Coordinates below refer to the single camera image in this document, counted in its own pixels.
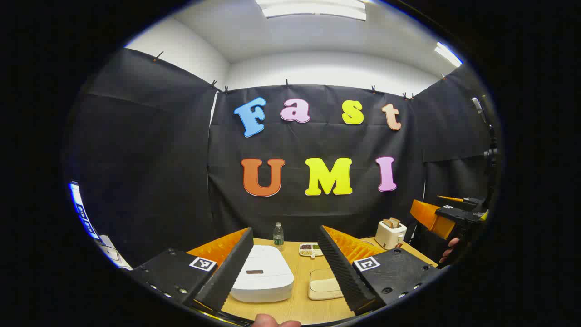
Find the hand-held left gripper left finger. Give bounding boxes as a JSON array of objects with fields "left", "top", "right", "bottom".
[{"left": 132, "top": 227, "right": 254, "bottom": 314}]

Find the black backdrop cloth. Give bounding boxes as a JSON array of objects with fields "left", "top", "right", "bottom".
[{"left": 68, "top": 48, "right": 500, "bottom": 268}]

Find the white toaster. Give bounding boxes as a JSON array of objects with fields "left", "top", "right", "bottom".
[{"left": 375, "top": 217, "right": 408, "bottom": 250}]

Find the ceiling light panel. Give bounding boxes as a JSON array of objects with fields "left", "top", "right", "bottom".
[
  {"left": 435, "top": 42, "right": 463, "bottom": 68},
  {"left": 256, "top": 0, "right": 367, "bottom": 21}
]

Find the clear glass dish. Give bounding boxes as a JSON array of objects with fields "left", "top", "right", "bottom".
[{"left": 308, "top": 268, "right": 344, "bottom": 301}]

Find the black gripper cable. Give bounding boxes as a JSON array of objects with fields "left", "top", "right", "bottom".
[{"left": 471, "top": 97, "right": 500, "bottom": 200}]

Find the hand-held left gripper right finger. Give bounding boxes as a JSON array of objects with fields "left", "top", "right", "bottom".
[{"left": 318, "top": 226, "right": 442, "bottom": 315}]

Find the white rice cooker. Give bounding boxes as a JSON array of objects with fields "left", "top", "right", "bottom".
[{"left": 229, "top": 245, "right": 295, "bottom": 303}]

